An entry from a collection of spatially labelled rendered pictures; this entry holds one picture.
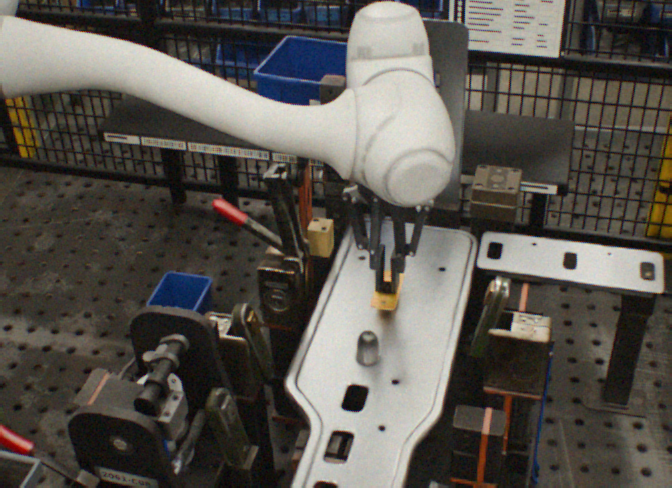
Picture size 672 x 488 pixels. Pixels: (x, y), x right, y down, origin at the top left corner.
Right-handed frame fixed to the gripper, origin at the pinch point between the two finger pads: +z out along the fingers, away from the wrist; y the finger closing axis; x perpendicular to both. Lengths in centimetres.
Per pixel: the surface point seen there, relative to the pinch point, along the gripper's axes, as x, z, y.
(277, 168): 0.8, -15.2, -16.3
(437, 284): 5.1, 6.0, 6.8
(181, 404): -39.0, -9.1, -15.7
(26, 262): 27, 36, -86
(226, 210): -0.8, -7.7, -24.3
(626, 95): 256, 107, 47
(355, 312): -3.9, 6.0, -4.1
